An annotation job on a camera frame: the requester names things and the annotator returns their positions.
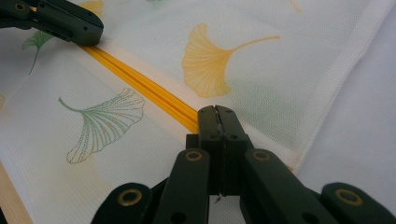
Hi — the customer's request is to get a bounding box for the leaf-print mesh bag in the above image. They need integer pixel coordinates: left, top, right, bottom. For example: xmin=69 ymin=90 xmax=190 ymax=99
xmin=0 ymin=0 xmax=396 ymax=224

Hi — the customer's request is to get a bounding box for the white table mat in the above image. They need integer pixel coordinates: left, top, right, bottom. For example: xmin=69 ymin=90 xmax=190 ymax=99
xmin=295 ymin=4 xmax=396 ymax=217

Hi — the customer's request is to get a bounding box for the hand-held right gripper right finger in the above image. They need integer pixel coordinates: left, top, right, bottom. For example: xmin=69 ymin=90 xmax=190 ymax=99
xmin=216 ymin=105 xmax=340 ymax=224

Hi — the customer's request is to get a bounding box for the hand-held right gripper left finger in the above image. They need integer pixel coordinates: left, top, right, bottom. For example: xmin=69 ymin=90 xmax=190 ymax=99
xmin=152 ymin=105 xmax=224 ymax=224

